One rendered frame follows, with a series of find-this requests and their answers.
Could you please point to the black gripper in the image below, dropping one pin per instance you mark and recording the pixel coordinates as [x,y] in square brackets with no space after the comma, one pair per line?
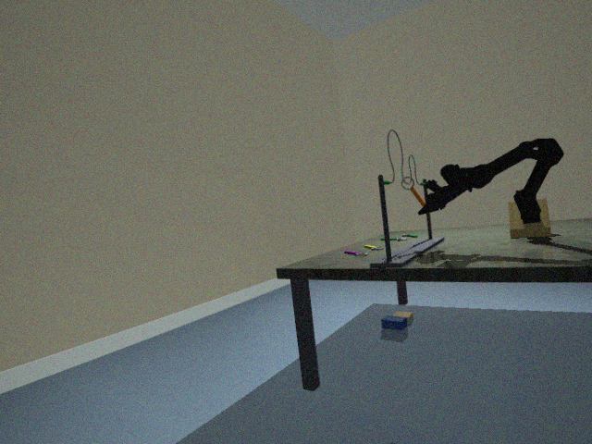
[435,202]

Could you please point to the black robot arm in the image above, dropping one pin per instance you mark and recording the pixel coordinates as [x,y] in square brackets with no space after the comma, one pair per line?
[549,154]

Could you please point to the orange handle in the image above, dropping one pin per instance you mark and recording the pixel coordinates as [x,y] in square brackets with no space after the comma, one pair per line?
[414,192]

